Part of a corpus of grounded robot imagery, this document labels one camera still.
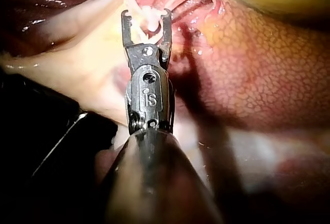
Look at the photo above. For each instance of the right arm instrument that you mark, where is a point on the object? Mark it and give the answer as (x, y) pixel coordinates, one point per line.
(147, 97)

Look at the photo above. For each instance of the right arm instrument jaw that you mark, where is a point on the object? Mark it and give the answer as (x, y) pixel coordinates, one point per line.
(126, 31)
(167, 35)

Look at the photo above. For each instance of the dark right arm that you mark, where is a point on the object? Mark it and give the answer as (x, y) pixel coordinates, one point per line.
(159, 182)

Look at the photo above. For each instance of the thin tube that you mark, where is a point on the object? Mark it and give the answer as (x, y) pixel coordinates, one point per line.
(192, 2)

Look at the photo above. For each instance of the dark red liver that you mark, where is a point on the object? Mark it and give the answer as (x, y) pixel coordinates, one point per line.
(257, 79)

